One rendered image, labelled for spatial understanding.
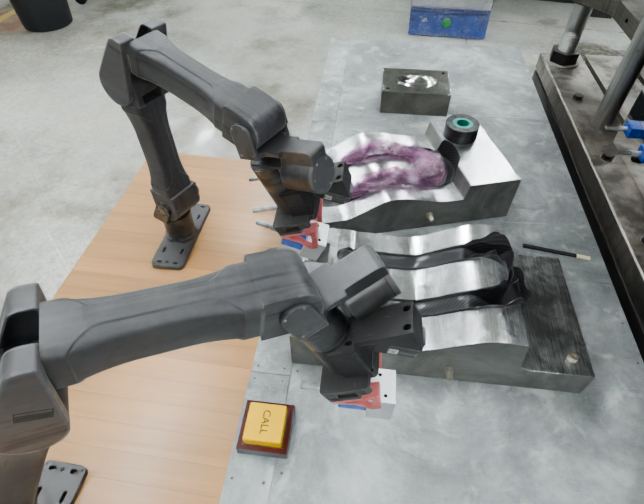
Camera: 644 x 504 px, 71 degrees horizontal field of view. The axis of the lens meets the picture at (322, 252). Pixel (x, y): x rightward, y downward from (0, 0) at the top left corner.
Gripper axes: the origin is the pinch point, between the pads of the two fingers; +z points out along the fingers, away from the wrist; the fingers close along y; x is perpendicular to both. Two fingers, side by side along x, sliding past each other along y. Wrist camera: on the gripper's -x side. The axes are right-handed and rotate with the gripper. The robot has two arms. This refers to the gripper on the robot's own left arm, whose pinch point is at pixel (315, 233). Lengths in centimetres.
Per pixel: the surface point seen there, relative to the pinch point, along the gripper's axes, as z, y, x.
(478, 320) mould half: 9.7, -14.2, -26.7
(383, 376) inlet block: 0.0, -27.0, -14.5
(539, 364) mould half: 19.6, -17.7, -35.1
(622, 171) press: 48, 47, -63
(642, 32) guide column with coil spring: 24, 71, -70
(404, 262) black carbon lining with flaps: 12.3, 0.2, -13.7
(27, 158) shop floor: 40, 114, 210
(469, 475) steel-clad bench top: 19.1, -35.4, -23.3
